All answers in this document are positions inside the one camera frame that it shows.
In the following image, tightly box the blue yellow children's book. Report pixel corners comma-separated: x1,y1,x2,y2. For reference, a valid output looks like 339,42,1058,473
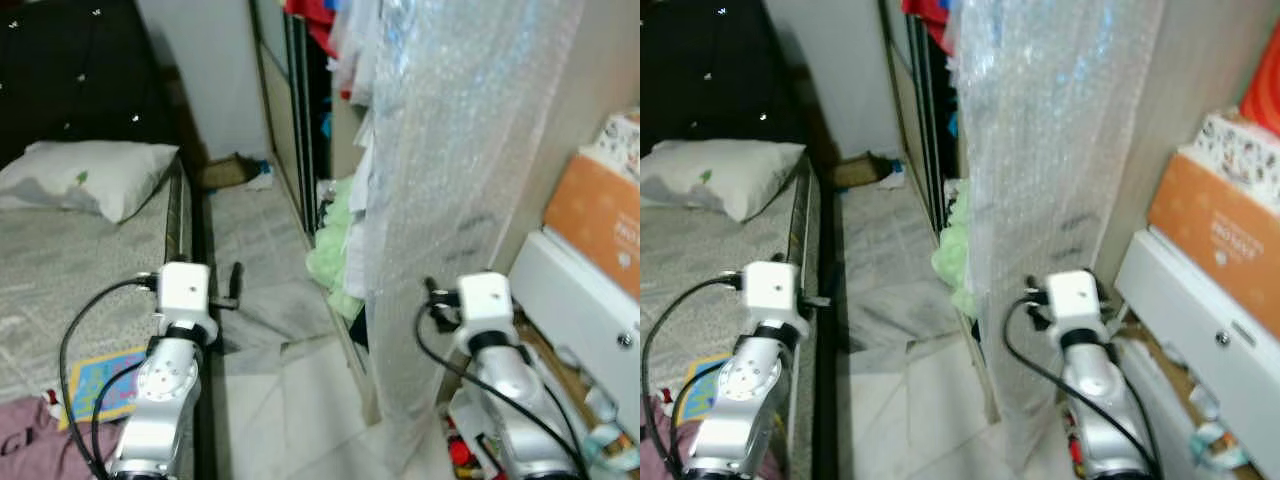
58,345,151,431
672,352,736,426

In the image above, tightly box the light green foam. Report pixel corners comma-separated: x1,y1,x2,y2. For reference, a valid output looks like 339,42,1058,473
305,175,376,321
930,180,986,321

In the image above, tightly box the clear bubble wrap sheet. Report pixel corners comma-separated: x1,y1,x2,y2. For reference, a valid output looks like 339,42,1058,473
360,0,586,476
955,0,1166,476

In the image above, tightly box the brown doormat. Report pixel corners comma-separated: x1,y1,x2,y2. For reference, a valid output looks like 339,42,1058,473
198,153,263,191
830,153,894,191

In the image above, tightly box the white quilted mattress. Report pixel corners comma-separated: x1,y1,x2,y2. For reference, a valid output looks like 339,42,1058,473
640,160,821,401
0,160,196,411

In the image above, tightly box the white drawer cabinet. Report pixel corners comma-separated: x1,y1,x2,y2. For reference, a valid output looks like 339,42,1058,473
1115,228,1280,480
508,228,641,416

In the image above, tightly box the white pillow with tree print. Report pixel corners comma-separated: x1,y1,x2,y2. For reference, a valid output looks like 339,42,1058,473
640,140,809,223
0,140,181,224

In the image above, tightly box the frosted glass wardrobe sliding door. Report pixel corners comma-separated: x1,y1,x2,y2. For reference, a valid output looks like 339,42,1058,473
248,0,331,241
880,0,961,236

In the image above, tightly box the orange cardboard box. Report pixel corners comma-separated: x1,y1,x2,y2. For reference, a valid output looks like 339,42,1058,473
1147,150,1280,341
543,150,641,301

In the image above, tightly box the purple cartoon print blanket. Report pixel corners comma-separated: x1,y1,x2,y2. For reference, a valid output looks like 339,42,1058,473
640,395,791,480
0,395,116,480

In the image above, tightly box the white patterned box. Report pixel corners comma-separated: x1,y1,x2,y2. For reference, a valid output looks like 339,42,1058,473
1190,108,1280,211
580,110,641,181

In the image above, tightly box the dark tufted bed headboard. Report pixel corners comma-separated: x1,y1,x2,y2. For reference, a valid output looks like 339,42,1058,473
640,0,801,171
0,0,191,171

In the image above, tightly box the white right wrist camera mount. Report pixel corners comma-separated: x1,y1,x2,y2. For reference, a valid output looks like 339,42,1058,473
455,272,519,353
1045,270,1111,346

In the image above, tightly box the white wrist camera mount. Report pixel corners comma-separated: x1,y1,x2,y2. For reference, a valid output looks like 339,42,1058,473
740,262,811,341
1045,270,1111,346
455,272,519,353
157,262,219,341

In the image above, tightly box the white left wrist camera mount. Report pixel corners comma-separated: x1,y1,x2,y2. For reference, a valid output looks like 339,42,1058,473
157,262,219,341
740,262,811,341

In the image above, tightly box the long black left arm cable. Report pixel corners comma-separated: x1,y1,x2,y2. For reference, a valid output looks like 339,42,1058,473
642,275,746,471
58,275,161,480

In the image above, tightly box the short black left arm cable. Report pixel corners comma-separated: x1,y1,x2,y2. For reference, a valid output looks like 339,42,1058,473
90,355,151,471
672,360,731,461

